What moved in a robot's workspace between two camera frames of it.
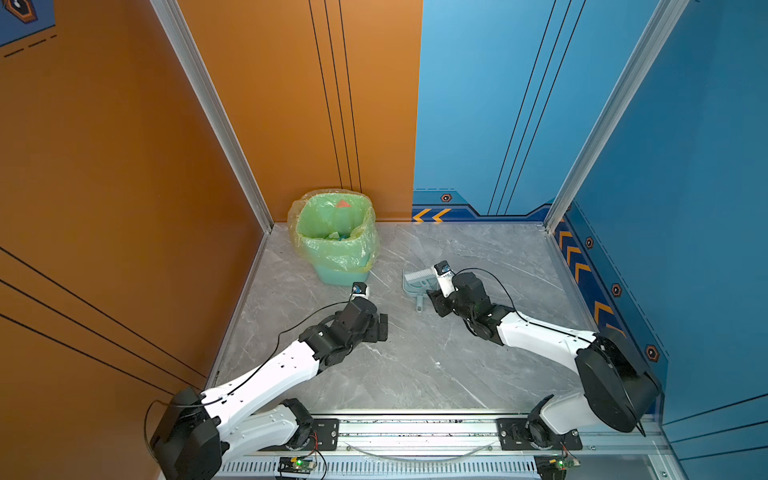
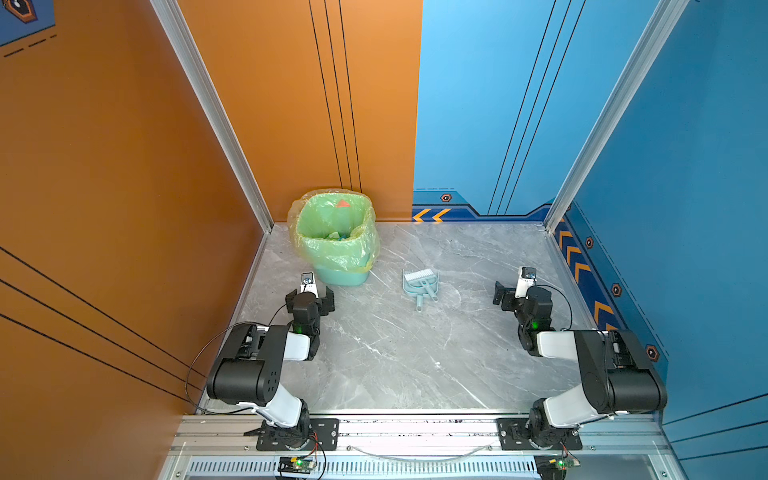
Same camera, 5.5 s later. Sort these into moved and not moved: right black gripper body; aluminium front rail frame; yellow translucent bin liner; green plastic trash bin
Moved: right black gripper body
Not moved: green plastic trash bin; yellow translucent bin liner; aluminium front rail frame
